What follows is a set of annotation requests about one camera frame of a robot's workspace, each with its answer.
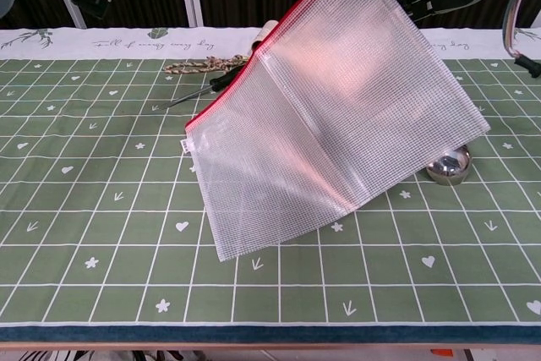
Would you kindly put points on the green grid tablecloth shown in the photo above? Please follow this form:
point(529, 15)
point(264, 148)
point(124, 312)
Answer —
point(105, 209)

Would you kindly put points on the clear mesh zipper pouch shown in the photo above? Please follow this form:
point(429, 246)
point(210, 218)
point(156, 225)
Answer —
point(321, 124)

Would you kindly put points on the pale green lint roller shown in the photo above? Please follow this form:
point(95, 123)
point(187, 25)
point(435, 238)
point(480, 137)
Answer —
point(264, 37)

